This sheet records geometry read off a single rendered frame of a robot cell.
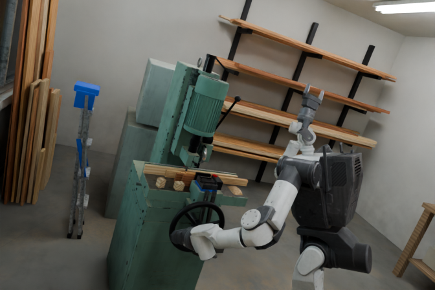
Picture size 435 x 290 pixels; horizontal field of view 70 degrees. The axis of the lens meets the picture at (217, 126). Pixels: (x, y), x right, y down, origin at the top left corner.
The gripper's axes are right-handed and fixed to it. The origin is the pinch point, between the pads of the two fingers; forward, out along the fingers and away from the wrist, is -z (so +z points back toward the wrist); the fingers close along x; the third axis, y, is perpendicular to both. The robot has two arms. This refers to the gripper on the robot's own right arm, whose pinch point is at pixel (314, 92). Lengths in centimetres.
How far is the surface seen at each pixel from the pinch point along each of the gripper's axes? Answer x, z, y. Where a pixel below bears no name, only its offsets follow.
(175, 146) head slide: 53, 56, 38
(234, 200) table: 15, 74, 18
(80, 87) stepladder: 113, 41, 89
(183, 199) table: 45, 80, 17
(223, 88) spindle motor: 49, 18, 10
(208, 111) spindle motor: 51, 32, 13
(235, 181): 10, 64, 32
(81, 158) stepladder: 95, 88, 99
